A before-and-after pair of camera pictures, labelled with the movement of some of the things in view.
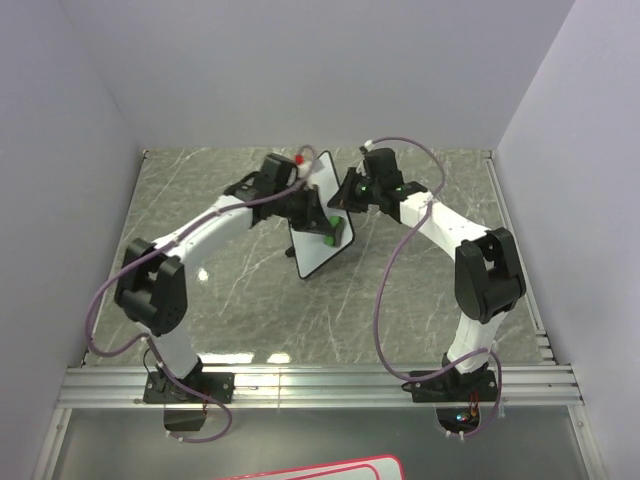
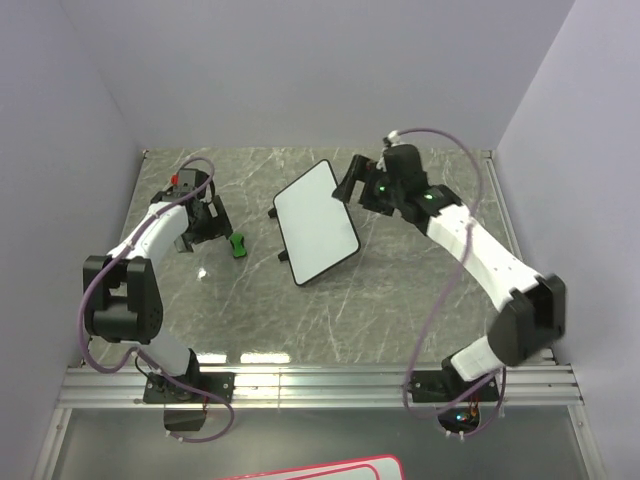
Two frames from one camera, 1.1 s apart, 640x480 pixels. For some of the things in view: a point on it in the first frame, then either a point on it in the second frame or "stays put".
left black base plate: x=217 y=385 stays put
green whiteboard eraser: x=330 y=240 → x=237 y=240
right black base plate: x=453 y=386 stays put
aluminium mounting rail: x=348 y=387 stays put
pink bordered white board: x=384 y=467 stays put
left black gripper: x=313 y=217 → x=218 y=225
